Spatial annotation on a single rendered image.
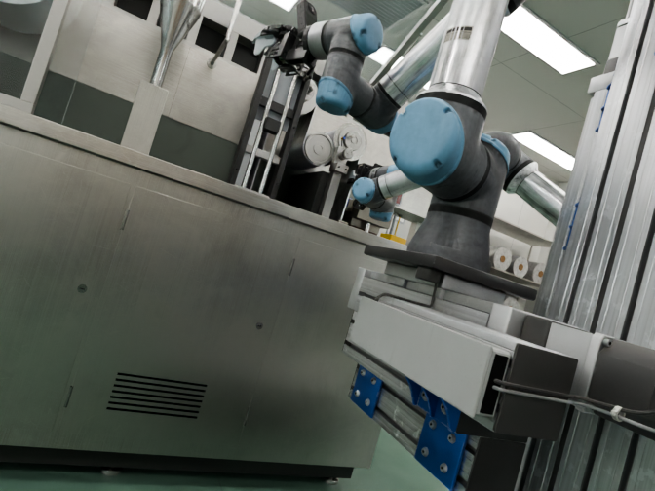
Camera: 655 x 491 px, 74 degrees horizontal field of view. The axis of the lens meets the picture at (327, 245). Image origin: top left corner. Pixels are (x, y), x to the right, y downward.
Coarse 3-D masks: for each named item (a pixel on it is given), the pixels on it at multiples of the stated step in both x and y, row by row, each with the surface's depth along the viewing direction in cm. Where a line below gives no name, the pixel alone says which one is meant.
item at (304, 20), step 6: (306, 0) 99; (300, 6) 99; (306, 6) 98; (312, 6) 100; (300, 12) 98; (306, 12) 97; (312, 12) 99; (300, 18) 97; (306, 18) 96; (312, 18) 99; (300, 24) 96; (306, 24) 95; (312, 24) 97; (300, 30) 95; (300, 36) 95
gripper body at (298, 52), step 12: (288, 36) 96; (276, 48) 97; (288, 48) 96; (300, 48) 94; (276, 60) 99; (288, 60) 96; (300, 60) 96; (312, 60) 95; (288, 72) 103; (300, 72) 100
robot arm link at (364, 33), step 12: (324, 24) 89; (336, 24) 86; (348, 24) 84; (360, 24) 82; (372, 24) 83; (324, 36) 88; (336, 36) 85; (348, 36) 84; (360, 36) 83; (372, 36) 84; (324, 48) 90; (348, 48) 84; (360, 48) 84; (372, 48) 85
